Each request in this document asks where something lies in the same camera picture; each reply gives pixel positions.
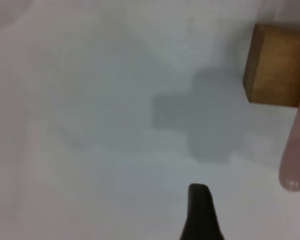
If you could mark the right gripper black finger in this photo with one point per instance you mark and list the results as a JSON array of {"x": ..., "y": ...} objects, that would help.
[{"x": 200, "y": 215}]

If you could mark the arched wooden block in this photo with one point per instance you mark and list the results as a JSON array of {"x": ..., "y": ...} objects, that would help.
[{"x": 277, "y": 67}]

